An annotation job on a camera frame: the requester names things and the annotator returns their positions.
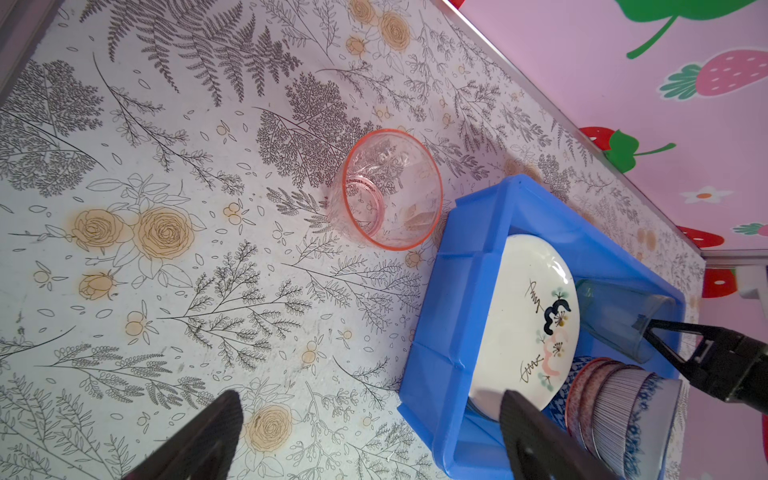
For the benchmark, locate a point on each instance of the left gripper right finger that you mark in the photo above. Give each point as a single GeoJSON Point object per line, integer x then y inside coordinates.
{"type": "Point", "coordinates": [538, 449]}

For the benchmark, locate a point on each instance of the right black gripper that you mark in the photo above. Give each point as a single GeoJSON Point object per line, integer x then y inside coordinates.
{"type": "Point", "coordinates": [725, 364]}

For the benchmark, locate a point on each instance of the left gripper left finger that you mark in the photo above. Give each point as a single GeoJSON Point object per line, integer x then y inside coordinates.
{"type": "Point", "coordinates": [203, 449]}

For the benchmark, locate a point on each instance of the purple striped bowl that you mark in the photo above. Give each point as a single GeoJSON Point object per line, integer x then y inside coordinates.
{"type": "Point", "coordinates": [612, 410]}

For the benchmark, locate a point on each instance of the cream floral plate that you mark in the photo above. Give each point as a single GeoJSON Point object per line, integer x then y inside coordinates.
{"type": "Point", "coordinates": [532, 328]}

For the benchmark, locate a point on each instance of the pink glass cup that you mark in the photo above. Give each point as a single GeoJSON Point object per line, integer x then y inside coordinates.
{"type": "Point", "coordinates": [388, 192]}

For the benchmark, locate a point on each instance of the blue patterned bowl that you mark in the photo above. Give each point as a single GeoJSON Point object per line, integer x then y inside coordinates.
{"type": "Point", "coordinates": [556, 409]}

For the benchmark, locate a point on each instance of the pink floral bowl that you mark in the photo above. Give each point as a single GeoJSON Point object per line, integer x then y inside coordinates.
{"type": "Point", "coordinates": [575, 393]}

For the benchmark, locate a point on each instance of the green glass cup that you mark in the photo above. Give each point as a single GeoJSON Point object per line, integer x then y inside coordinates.
{"type": "Point", "coordinates": [619, 316]}

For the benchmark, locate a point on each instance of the blue plastic bin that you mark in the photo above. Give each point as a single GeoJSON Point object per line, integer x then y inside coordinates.
{"type": "Point", "coordinates": [436, 382]}

